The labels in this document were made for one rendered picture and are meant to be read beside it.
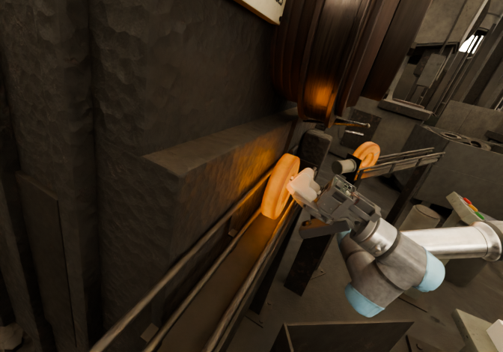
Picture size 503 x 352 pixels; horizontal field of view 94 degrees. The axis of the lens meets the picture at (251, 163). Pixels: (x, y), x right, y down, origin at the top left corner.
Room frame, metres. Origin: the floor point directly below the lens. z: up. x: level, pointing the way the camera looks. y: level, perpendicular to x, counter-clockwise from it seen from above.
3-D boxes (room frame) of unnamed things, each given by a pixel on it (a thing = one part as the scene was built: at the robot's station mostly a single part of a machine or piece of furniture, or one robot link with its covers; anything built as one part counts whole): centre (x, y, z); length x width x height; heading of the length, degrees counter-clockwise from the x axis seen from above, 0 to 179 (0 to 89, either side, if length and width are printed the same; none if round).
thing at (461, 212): (1.04, -1.07, 0.31); 0.24 x 0.16 x 0.62; 161
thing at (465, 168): (2.53, -2.18, 0.39); 1.03 x 0.83 x 0.77; 86
